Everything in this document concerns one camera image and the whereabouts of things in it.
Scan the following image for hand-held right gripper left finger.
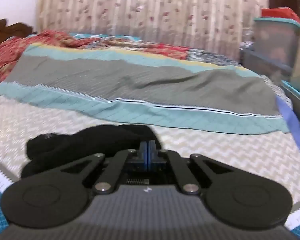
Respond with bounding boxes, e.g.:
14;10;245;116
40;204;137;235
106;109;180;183
61;141;148;195

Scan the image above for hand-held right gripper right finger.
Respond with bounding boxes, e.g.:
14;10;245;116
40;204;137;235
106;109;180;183
148;141;231;195

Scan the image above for black pants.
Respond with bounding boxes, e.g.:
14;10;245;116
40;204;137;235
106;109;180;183
20;124;162;179

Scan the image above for teal and beige printed bedsheet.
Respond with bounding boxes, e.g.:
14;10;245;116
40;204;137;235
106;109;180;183
0;42;300;232

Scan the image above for teal patterned quilt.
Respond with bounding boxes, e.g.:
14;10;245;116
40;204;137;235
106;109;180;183
70;32;143;42

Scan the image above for lavender cloth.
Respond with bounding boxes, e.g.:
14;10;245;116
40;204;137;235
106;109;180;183
275;96;300;155

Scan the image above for beige floral curtain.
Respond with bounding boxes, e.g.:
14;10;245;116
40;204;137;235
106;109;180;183
35;0;270;60

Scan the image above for grey plastic crate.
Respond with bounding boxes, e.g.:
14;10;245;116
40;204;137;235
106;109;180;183
240;47;294;83

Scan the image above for red floral cloth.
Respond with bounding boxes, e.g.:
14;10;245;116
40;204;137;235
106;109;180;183
0;29;190;85

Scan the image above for clear container with teal lid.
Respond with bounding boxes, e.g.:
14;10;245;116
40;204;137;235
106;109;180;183
252;17;300;68

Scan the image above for red bag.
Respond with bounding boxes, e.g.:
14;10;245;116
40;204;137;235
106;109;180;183
260;7;300;23

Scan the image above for dark wooden bed frame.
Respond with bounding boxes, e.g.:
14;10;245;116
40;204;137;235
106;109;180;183
0;15;38;52

